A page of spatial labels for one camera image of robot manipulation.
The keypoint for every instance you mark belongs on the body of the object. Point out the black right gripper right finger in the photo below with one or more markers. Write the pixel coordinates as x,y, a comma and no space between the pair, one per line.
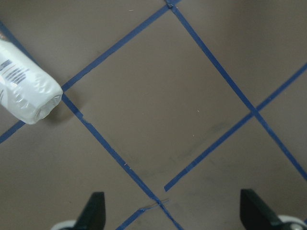
255,214

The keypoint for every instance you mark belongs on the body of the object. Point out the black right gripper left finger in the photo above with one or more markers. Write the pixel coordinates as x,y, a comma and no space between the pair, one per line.
93,216

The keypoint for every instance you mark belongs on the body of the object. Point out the white blue tennis ball can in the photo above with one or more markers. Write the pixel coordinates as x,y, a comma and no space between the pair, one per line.
26,91

